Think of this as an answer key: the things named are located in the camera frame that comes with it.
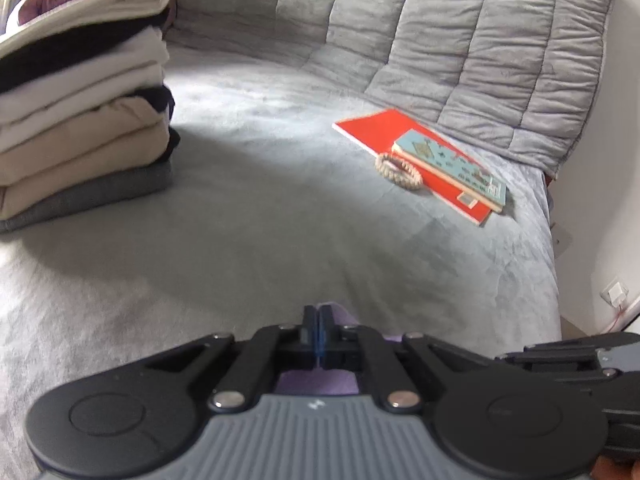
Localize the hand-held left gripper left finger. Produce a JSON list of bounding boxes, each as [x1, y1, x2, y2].
[[147, 305, 318, 413]]

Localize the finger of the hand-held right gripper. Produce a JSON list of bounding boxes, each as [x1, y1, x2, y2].
[[494, 331, 640, 378]]

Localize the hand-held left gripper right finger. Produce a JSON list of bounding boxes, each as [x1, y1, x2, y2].
[[318, 305, 501, 413]]

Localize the purple pants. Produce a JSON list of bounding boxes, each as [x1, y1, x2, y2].
[[274, 301, 407, 397]]

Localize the person's right hand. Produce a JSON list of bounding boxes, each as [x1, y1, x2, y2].
[[592, 455, 640, 480]]

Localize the light blue patterned book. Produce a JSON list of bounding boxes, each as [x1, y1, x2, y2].
[[391, 129, 507, 212]]

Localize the red book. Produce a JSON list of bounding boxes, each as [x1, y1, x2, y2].
[[332, 108, 501, 227]]

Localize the grey folded garment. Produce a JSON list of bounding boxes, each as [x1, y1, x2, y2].
[[0, 160, 175, 233]]

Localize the beige folded garment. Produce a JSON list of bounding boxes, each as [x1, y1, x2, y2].
[[0, 97, 173, 221]]

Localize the grey quilted headboard cover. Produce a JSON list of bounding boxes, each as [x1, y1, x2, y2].
[[170, 0, 618, 181]]

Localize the white folded garment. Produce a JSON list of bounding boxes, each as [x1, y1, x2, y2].
[[0, 27, 170, 146]]

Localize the cream folded garment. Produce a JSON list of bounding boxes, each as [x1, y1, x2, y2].
[[0, 0, 173, 56]]

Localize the white wall socket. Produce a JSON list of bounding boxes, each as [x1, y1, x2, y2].
[[600, 280, 630, 307]]

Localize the beige braided bracelet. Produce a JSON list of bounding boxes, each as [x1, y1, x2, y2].
[[375, 152, 423, 191]]

